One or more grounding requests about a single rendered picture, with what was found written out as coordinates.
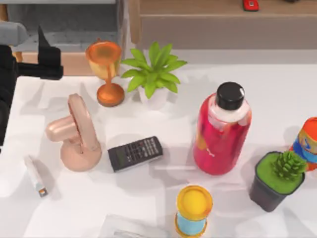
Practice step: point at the black calculator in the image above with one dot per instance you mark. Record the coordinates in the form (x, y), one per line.
(135, 153)

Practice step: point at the blue can with yellow lid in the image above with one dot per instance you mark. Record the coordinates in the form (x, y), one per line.
(194, 210)

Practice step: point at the orange and blue can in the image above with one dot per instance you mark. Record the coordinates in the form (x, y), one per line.
(308, 141)

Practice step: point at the pale wooden drawer front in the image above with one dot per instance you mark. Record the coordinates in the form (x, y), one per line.
(71, 63)

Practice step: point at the grey pierced drawer inside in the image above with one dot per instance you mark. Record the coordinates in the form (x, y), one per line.
(67, 41)

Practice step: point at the red bottle with black cap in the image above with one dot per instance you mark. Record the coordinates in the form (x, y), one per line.
(221, 138)

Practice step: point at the red object on shelf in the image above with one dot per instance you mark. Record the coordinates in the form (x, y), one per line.
(250, 5)

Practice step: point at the green plant in white pot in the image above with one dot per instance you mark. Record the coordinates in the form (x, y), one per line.
(153, 72)

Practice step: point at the wooden shelf cupboard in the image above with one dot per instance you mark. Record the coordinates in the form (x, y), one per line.
(223, 27)

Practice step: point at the orange trophy cup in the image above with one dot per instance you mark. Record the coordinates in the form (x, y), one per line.
(104, 55)

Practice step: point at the pale grey rounded box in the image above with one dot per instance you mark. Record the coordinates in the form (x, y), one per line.
(11, 33)

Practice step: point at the white tube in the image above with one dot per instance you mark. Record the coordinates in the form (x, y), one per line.
(36, 177)

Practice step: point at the grey cabinet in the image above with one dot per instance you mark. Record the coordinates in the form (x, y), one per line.
(69, 15)

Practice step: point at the green succulent in black pot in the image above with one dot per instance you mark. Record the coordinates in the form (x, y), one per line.
(275, 183)

